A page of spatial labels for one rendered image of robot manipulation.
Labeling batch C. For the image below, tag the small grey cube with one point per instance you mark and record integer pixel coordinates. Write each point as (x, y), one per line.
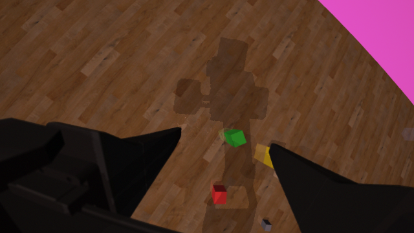
(266, 225)

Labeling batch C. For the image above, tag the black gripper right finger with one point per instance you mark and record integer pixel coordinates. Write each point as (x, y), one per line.
(323, 201)

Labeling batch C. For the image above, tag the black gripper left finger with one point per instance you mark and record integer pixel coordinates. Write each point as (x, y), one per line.
(128, 166)

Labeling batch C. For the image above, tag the yellow block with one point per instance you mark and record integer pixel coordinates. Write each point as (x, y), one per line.
(267, 160)

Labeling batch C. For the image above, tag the red block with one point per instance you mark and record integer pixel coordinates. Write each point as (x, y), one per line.
(219, 194)

